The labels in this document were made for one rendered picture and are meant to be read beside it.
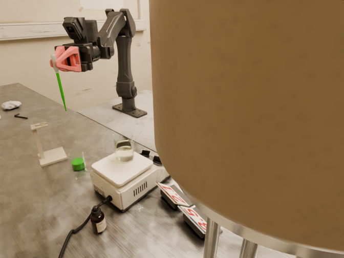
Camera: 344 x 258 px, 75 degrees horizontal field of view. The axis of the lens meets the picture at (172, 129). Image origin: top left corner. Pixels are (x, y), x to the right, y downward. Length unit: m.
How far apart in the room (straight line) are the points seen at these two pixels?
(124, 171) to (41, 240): 0.23
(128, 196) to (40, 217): 0.22
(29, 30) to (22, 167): 1.21
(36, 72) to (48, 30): 0.31
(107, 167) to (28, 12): 1.52
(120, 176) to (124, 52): 0.63
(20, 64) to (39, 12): 0.39
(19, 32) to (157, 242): 1.63
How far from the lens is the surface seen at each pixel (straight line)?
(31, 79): 1.98
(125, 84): 1.06
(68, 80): 2.09
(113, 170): 0.60
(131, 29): 1.05
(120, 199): 0.57
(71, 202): 0.67
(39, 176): 0.80
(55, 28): 1.97
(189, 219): 0.55
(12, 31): 1.88
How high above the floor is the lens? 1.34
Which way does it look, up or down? 27 degrees down
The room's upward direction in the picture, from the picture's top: straight up
